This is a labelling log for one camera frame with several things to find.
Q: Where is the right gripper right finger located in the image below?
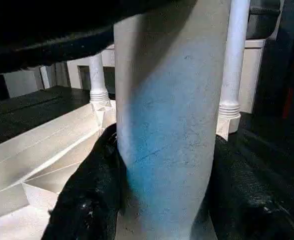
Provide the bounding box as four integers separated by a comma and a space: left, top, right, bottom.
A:
206, 135, 294, 240

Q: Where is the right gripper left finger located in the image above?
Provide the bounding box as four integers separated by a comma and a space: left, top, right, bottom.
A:
41, 124, 128, 240

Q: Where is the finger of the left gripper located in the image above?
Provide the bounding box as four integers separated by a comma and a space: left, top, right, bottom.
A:
0, 0, 197, 76

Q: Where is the white plastic table top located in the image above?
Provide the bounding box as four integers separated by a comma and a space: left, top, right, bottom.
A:
0, 100, 240, 240

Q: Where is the white plastic table leg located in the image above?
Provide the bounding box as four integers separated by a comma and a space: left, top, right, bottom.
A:
113, 0, 232, 240
88, 52, 111, 107
218, 0, 251, 136

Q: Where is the black table mat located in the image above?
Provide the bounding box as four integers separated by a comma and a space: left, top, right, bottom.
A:
0, 85, 294, 240

